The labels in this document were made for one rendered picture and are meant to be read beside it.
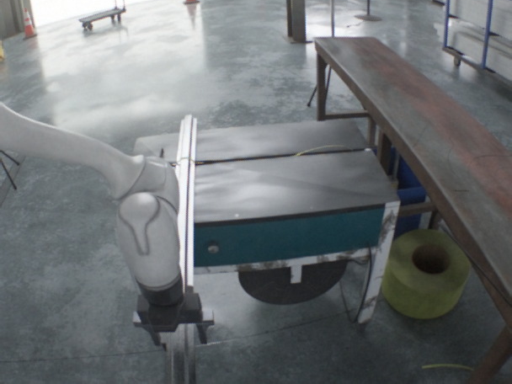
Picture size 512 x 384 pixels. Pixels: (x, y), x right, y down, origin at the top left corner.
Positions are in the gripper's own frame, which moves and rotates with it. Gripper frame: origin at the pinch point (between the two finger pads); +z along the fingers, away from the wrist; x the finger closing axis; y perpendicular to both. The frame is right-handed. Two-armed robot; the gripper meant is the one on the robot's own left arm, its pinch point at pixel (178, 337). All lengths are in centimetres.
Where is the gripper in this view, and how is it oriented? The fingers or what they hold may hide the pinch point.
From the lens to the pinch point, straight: 96.9
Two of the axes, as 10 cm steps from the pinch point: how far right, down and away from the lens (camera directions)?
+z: 0.5, 8.3, 5.6
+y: -0.8, -5.5, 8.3
